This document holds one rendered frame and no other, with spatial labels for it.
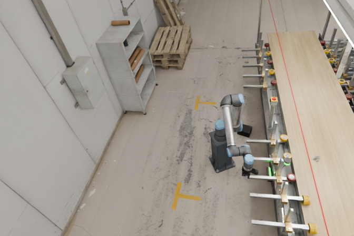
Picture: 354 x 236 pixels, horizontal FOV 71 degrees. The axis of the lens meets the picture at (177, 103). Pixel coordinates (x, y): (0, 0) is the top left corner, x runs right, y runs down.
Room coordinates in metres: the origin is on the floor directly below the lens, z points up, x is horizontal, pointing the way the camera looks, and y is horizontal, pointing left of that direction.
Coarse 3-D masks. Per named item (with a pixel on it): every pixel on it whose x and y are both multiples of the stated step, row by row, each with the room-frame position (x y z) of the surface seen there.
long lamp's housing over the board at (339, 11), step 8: (328, 0) 1.86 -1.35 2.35; (336, 0) 1.78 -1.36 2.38; (336, 8) 1.68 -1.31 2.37; (344, 8) 1.63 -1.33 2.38; (336, 16) 1.62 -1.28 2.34; (344, 16) 1.53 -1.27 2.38; (344, 24) 1.47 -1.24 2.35; (352, 24) 1.41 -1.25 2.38; (352, 32) 1.34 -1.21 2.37; (352, 40) 1.28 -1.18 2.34
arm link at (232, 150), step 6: (228, 96) 1.94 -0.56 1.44; (222, 102) 1.90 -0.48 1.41; (228, 102) 1.89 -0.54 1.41; (222, 108) 1.86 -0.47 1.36; (228, 108) 1.84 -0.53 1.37; (228, 114) 1.77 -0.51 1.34; (228, 120) 1.72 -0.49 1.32; (228, 126) 1.66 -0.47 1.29; (228, 132) 1.61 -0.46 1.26; (228, 138) 1.56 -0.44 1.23; (234, 138) 1.56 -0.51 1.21; (228, 144) 1.50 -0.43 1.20; (234, 144) 1.49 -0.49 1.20; (228, 150) 1.44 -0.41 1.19; (234, 150) 1.43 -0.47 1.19
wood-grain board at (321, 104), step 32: (288, 32) 3.82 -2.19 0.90; (288, 64) 2.94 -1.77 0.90; (320, 64) 2.79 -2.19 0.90; (288, 96) 2.28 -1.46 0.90; (320, 96) 2.17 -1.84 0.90; (288, 128) 1.78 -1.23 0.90; (320, 128) 1.69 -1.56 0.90; (352, 128) 1.61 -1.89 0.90; (320, 160) 1.30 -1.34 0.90; (352, 160) 1.23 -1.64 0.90; (320, 192) 0.98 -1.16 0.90; (352, 192) 0.92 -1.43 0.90; (320, 224) 0.71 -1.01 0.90; (352, 224) 0.66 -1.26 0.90
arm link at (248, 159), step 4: (244, 156) 1.33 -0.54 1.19; (248, 156) 1.32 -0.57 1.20; (252, 156) 1.31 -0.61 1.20; (244, 160) 1.30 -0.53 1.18; (248, 160) 1.28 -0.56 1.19; (252, 160) 1.28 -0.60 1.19; (244, 164) 1.29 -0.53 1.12; (248, 164) 1.26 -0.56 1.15; (252, 164) 1.27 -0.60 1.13; (248, 168) 1.26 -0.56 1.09
